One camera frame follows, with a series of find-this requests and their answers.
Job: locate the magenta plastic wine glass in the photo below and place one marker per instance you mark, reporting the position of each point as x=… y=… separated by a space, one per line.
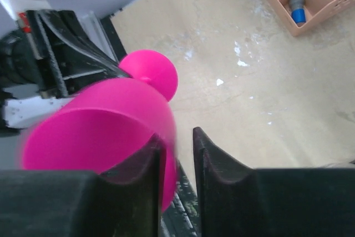
x=110 y=120

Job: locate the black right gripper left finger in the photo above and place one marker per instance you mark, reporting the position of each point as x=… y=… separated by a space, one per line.
x=125 y=201

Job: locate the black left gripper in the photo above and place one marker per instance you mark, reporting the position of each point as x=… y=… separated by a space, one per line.
x=67 y=59

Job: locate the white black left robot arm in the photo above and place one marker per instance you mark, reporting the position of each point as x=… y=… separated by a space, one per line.
x=22 y=101

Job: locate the blue grey cap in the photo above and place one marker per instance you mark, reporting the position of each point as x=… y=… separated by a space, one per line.
x=297 y=11

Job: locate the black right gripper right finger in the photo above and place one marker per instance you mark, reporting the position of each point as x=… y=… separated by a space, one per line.
x=236 y=200

